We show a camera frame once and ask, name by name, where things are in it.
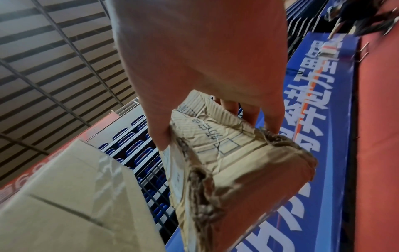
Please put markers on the person's right hand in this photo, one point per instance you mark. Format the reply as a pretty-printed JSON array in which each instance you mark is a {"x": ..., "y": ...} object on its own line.
[{"x": 202, "y": 49}]

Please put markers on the torn long cardboard box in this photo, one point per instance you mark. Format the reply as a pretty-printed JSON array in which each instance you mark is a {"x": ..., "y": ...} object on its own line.
[{"x": 224, "y": 152}]

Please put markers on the long brown cardboard box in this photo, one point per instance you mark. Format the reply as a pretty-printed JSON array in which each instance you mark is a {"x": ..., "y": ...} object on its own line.
[{"x": 78, "y": 196}]

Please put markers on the retracted dark bleachers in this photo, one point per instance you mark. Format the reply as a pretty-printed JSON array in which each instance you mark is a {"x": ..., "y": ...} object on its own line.
[{"x": 302, "y": 24}]

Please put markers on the rows of blue spectator seats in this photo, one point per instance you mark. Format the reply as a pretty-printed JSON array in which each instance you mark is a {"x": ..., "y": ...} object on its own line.
[{"x": 131, "y": 140}]

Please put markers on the blue printed barrier board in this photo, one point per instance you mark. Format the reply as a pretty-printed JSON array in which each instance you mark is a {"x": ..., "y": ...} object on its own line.
[{"x": 327, "y": 135}]

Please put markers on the long red banner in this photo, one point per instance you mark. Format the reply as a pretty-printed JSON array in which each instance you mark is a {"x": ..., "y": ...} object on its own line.
[{"x": 18, "y": 182}]

